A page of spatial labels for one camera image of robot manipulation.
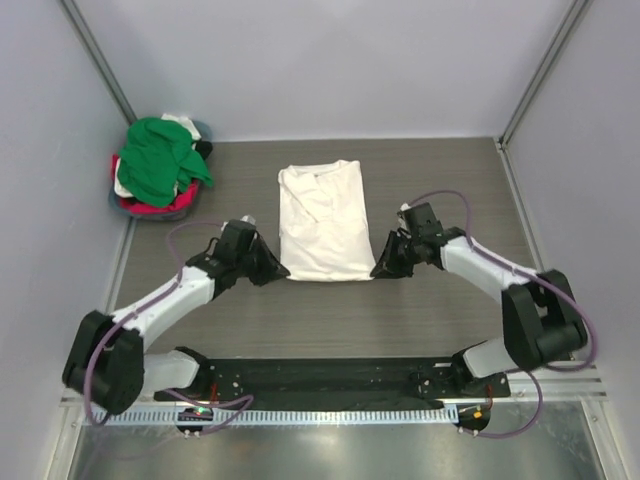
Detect grey laundry basket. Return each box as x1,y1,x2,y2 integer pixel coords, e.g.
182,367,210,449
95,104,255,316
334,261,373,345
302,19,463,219
109,115,214,221

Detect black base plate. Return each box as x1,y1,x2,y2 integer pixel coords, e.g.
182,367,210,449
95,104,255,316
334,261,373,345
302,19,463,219
179,357,511,411

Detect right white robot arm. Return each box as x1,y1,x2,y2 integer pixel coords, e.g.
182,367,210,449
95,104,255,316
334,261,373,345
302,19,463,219
371,203,589,396

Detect white Coca-Cola t-shirt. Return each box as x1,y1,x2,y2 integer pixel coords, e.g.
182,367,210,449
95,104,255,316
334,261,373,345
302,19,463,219
278,160,375,282

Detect right aluminium frame post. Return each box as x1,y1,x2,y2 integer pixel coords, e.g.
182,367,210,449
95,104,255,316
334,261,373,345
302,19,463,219
498,0,592,147

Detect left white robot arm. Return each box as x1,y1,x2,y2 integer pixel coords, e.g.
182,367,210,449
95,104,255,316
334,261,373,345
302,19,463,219
62,216,290,416

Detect slotted cable duct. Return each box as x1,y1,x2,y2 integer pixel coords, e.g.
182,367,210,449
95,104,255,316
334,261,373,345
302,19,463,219
106,405,459,427

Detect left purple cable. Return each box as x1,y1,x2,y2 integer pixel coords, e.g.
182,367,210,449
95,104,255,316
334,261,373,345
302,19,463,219
82,219,255,434

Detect pink t-shirt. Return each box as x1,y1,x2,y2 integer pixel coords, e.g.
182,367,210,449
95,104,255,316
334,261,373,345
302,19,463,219
108,154,200,221

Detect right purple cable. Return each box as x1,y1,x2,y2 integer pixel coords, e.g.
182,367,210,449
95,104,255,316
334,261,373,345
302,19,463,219
407,188,600,440

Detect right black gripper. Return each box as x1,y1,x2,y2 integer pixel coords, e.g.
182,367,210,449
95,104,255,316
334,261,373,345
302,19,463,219
371,229,421,279

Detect left aluminium frame post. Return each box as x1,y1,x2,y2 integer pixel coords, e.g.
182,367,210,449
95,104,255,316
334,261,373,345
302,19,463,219
58,0,137,125

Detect aluminium frame post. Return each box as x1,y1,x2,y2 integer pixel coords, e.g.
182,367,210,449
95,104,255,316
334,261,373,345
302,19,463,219
498,0,592,147
58,0,137,125

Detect purple cable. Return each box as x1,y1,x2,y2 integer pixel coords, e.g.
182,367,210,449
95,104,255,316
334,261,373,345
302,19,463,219
407,188,600,440
82,219,255,434

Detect green t-shirt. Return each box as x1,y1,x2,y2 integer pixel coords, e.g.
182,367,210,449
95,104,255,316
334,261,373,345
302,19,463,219
117,115,216,208

